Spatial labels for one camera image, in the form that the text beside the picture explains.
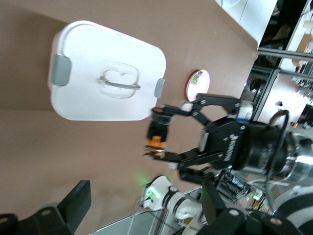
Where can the green and white switch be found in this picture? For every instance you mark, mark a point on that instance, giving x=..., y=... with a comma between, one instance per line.
x=195, y=79

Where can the orange push button switch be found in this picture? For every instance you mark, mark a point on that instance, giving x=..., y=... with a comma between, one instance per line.
x=157, y=132

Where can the white lidded storage box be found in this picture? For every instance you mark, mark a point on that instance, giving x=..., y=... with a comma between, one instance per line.
x=107, y=61

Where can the pink round plate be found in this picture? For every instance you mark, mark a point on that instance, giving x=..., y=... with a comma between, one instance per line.
x=205, y=85

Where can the brown table cover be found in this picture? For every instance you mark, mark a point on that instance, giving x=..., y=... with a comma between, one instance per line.
x=36, y=147

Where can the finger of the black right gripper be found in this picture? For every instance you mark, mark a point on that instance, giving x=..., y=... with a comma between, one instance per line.
x=193, y=156
x=210, y=100

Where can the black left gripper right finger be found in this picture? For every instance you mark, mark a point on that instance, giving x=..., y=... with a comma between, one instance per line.
x=232, y=222

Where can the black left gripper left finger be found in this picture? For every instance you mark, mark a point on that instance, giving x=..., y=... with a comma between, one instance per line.
x=49, y=220

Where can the white cabinet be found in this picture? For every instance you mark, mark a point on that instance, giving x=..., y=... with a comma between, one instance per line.
x=244, y=17

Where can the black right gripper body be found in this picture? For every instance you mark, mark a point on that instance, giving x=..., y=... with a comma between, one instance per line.
x=225, y=144

